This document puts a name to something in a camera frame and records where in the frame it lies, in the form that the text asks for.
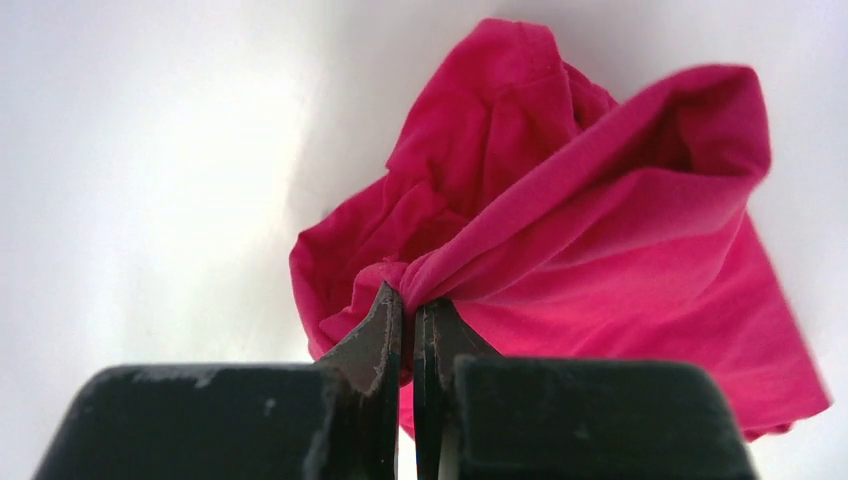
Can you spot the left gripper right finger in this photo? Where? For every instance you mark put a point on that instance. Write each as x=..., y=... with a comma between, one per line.
x=481, y=415

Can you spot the magenta t shirt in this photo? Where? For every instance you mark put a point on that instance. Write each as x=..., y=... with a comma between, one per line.
x=563, y=223

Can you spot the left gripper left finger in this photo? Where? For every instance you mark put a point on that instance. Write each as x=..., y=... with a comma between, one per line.
x=336, y=418

